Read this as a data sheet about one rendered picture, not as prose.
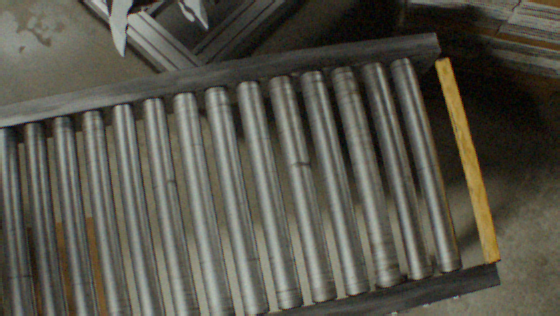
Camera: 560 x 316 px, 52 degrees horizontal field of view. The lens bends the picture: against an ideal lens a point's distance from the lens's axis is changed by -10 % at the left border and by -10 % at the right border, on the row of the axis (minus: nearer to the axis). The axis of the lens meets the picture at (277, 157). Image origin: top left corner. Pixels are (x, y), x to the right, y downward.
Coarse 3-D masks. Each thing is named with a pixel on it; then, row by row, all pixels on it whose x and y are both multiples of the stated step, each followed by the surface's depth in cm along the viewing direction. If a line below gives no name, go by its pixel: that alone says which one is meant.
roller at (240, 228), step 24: (216, 96) 121; (216, 120) 120; (216, 144) 120; (240, 168) 119; (240, 192) 117; (240, 216) 116; (240, 240) 115; (240, 264) 114; (240, 288) 114; (264, 288) 114; (264, 312) 112
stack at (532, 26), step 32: (416, 0) 163; (448, 0) 160; (480, 0) 158; (512, 0) 154; (384, 32) 214; (416, 32) 183; (448, 32) 179; (512, 32) 171; (544, 32) 168; (512, 64) 190; (544, 64) 187; (544, 96) 210
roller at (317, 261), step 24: (288, 96) 122; (288, 120) 121; (288, 144) 120; (288, 168) 120; (312, 192) 118; (312, 216) 116; (312, 240) 115; (312, 264) 114; (312, 288) 114; (336, 288) 115
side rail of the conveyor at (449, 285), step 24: (480, 264) 115; (408, 288) 114; (432, 288) 114; (456, 288) 114; (480, 288) 114; (288, 312) 111; (312, 312) 112; (336, 312) 112; (360, 312) 112; (384, 312) 112
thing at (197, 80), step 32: (224, 64) 123; (256, 64) 123; (288, 64) 124; (320, 64) 124; (352, 64) 125; (384, 64) 128; (416, 64) 131; (64, 96) 120; (96, 96) 120; (128, 96) 121; (160, 96) 121; (0, 128) 118
